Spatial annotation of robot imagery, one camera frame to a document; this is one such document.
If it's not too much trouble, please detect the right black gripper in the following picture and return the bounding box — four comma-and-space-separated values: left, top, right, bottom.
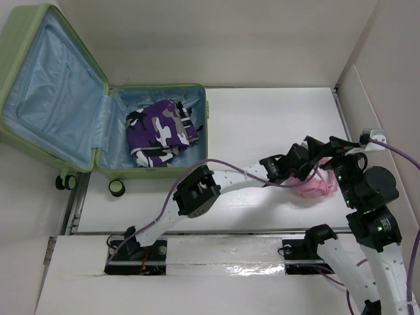
306, 135, 366, 207

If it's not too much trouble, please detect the pink mesh bath pouf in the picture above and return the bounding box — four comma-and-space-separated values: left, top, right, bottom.
287, 167, 338, 199

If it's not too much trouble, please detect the purple camouflage garment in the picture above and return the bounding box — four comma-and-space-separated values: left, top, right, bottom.
126, 99, 200, 168

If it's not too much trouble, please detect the green hard-shell suitcase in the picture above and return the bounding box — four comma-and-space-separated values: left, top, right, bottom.
1, 3, 208, 196

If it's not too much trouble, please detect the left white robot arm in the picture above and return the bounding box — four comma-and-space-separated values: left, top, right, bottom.
119, 136, 331, 261

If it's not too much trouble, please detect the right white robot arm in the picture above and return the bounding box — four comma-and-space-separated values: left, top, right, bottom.
303, 130, 419, 314

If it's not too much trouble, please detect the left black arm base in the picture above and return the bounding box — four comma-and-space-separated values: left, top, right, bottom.
104, 238, 167, 276

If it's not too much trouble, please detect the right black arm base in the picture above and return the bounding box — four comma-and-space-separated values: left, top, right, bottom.
278, 224, 338, 275

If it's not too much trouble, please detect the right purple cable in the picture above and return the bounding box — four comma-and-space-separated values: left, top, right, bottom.
346, 139, 420, 315

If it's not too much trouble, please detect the purple cable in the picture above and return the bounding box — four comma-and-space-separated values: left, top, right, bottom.
346, 139, 420, 315
104, 158, 329, 273

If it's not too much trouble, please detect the aluminium front rail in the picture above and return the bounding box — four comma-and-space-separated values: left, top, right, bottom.
65, 226, 391, 239

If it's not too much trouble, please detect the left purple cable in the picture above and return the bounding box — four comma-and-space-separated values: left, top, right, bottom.
104, 158, 329, 273

